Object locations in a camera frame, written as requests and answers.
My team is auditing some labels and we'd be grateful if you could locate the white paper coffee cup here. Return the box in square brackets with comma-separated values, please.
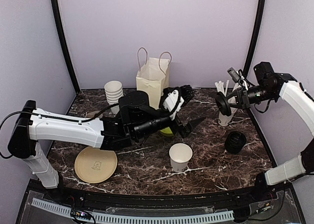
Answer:
[169, 143, 193, 172]

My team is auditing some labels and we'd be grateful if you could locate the black plastic cup lid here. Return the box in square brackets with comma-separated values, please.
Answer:
[215, 91, 232, 116]

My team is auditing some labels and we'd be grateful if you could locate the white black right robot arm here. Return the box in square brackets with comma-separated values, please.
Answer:
[225, 61, 314, 201]

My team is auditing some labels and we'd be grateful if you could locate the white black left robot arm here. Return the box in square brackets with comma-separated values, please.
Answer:
[7, 85, 203, 202]

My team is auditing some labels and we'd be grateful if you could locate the lime green bowl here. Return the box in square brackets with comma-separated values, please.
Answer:
[160, 127, 174, 137]

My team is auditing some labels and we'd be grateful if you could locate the white cup holding straws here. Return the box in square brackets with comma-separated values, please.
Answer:
[218, 108, 237, 127]

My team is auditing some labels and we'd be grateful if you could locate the bundle of wrapped white straws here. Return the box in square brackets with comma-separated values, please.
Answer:
[214, 80, 249, 103]

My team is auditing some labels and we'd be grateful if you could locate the stack of black cup lids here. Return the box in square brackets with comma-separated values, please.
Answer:
[224, 131, 246, 154]

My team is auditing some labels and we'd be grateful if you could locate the stack of white paper cups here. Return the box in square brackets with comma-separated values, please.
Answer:
[104, 81, 123, 114]

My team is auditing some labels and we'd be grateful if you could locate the brown cardboard cup carrier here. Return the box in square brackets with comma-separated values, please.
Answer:
[86, 111, 103, 118]

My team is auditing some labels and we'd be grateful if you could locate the beige round plate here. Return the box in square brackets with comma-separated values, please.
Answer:
[74, 147, 118, 184]

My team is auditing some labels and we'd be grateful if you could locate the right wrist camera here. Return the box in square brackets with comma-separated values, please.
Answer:
[227, 67, 245, 88]

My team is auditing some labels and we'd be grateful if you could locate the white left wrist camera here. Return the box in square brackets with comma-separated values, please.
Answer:
[159, 85, 194, 120]

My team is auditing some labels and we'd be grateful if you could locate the cream paper bag with handles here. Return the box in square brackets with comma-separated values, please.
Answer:
[136, 47, 172, 109]

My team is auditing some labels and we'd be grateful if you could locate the white slotted cable duct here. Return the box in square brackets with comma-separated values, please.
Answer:
[31, 198, 234, 224]

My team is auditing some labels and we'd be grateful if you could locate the black front table rail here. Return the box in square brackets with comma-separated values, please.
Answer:
[27, 179, 285, 213]

